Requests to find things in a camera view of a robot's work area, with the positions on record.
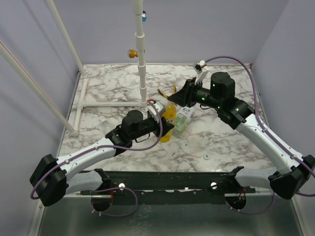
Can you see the green label bottle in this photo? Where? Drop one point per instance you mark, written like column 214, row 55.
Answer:
column 183, row 118

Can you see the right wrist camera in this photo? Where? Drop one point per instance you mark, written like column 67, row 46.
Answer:
column 201, row 71

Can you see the left diagonal white pipe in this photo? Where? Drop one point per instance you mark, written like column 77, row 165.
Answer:
column 19, row 69

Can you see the clear plastic bottle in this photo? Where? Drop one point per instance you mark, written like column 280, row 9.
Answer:
column 106, row 127

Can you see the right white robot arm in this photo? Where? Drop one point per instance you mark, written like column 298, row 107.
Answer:
column 291, row 169

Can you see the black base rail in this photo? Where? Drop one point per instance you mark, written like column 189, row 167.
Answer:
column 171, row 188

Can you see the white pvc pipe frame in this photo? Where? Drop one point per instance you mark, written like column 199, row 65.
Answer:
column 141, row 65

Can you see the yellow cap on pipe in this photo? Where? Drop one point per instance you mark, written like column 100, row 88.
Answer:
column 132, row 53

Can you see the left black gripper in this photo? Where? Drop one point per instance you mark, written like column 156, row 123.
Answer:
column 165, row 126

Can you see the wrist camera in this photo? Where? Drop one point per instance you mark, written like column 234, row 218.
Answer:
column 155, row 109
column 201, row 71

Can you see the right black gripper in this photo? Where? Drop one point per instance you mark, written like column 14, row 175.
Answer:
column 191, row 91

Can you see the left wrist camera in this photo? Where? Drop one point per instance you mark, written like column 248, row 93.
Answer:
column 155, row 109

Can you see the blue cap on pipe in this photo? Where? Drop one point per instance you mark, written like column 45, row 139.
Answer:
column 144, row 16

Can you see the yellow drink bottle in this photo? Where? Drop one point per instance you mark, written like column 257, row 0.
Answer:
column 170, row 116

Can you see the yellow handled pliers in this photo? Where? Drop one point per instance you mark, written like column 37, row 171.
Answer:
column 166, row 95

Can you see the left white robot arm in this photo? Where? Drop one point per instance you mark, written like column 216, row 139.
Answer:
column 51, row 178

